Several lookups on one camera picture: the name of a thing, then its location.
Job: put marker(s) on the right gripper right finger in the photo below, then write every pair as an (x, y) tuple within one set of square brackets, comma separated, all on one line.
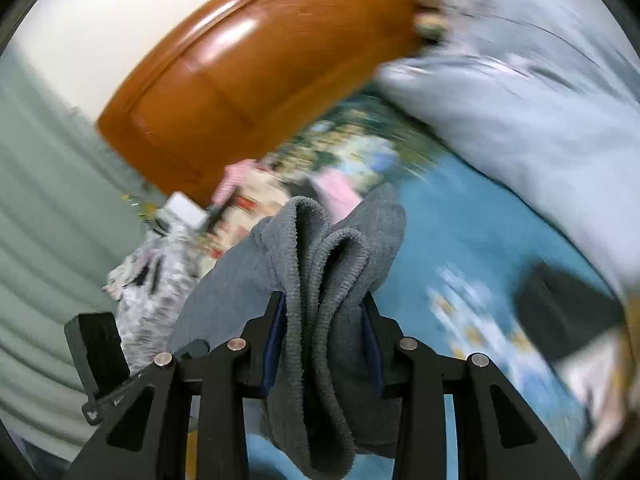
[(457, 416)]

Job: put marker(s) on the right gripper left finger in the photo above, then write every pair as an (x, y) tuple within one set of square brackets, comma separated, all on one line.
[(141, 421)]

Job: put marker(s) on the grey fleece sweatshirt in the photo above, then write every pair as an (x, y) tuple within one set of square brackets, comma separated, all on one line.
[(322, 410)]

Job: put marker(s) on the grey patterned fabric pile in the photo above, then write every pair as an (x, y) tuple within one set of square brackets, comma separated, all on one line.
[(150, 287)]

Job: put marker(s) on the beige printed sweatshirt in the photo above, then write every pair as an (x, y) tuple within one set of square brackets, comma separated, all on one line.
[(615, 394)]

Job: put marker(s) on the dark grey white garment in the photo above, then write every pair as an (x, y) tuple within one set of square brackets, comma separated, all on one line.
[(576, 328)]

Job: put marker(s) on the green curtain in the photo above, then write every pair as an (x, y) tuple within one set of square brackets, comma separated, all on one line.
[(67, 219)]

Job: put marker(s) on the white box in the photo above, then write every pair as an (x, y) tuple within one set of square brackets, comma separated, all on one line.
[(182, 209)]

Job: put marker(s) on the teal floral bed blanket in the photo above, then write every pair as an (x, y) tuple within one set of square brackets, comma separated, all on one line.
[(470, 244)]

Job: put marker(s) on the beige floral folded garment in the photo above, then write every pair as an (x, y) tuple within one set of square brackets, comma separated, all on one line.
[(259, 196)]

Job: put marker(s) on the pink folded garment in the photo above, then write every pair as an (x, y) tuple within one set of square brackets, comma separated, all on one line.
[(330, 187)]

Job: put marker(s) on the orange wooden headboard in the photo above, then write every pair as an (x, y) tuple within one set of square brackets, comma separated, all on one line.
[(237, 77)]

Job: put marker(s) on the light blue floral quilt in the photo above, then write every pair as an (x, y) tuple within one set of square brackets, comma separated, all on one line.
[(531, 94)]

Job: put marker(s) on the pink pillow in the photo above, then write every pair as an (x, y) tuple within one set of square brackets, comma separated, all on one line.
[(429, 21)]

